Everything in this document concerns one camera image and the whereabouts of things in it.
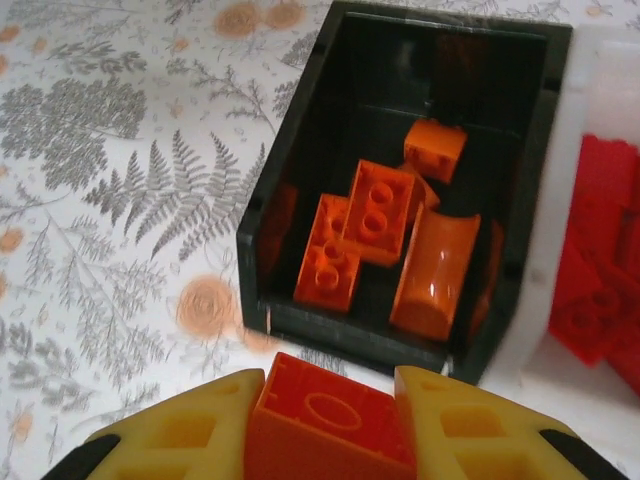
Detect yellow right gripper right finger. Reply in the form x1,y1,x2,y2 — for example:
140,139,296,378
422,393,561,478
393,365,626,480

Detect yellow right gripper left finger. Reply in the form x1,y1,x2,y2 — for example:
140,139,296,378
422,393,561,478
47,368,266,480

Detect orange long lego brick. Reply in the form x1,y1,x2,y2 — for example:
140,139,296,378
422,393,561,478
244,352,419,480

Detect orange curved lego piece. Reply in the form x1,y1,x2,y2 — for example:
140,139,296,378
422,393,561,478
388,202,482,344

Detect white plastic bin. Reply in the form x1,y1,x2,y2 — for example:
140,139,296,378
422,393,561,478
477,22,640,436

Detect orange sloped lego piece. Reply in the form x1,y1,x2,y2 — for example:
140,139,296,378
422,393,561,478
397,162,442,214

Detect small orange lego cube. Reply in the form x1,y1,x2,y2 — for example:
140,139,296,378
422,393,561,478
403,118,467,182

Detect floral patterned tablecloth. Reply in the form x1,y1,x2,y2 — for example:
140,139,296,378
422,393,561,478
0,0,640,451

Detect black plastic bin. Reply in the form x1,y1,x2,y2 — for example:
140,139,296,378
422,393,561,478
235,0,574,387

